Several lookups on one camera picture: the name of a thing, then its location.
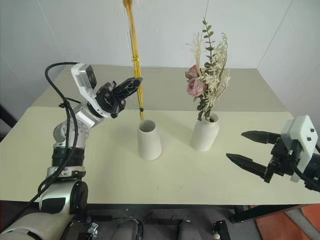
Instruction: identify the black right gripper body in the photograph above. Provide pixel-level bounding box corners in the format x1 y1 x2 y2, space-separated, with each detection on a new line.
264 136 302 184

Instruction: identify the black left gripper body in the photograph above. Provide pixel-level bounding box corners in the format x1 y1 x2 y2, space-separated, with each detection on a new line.
94 80 126 119

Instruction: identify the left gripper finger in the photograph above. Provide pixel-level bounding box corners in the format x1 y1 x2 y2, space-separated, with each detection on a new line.
112 77 144 101
113 77 137 90

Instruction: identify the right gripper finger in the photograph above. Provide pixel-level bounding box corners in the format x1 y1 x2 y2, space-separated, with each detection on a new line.
225 153 270 179
241 130 282 146

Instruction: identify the golden yellow stem bouquet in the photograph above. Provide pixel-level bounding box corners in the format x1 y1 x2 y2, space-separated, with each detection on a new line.
121 0 146 123

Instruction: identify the white rounded vase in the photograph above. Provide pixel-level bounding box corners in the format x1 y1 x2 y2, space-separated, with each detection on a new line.
191 112 221 152

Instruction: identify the white tapered vase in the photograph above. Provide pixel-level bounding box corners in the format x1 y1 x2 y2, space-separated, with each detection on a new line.
137 119 163 161

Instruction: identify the orange floor mat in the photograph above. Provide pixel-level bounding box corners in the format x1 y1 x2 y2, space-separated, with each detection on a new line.
254 203 320 240

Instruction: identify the pink rose dried bouquet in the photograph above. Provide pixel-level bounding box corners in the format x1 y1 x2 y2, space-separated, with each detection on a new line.
184 17 232 123

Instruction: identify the black block with white knob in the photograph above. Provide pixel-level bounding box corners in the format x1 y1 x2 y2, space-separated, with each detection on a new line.
212 219 230 240

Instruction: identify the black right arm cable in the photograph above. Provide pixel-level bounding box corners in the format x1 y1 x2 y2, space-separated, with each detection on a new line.
291 159 320 193

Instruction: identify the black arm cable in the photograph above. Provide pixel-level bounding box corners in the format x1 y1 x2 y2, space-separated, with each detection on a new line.
291 159 320 193
24 61 87 211

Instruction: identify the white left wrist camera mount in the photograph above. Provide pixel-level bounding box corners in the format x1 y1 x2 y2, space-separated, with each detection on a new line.
70 63 112 119

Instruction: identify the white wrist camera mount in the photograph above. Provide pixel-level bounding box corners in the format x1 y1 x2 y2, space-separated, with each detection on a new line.
280 115 319 183
70 63 112 119

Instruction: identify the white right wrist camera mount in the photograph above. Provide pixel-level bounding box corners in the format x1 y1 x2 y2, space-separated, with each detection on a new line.
280 115 319 183

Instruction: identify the black table frame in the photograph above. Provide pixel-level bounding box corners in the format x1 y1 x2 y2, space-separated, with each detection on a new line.
233 204 303 224

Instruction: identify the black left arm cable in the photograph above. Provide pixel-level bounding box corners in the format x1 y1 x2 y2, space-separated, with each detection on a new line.
24 61 87 211

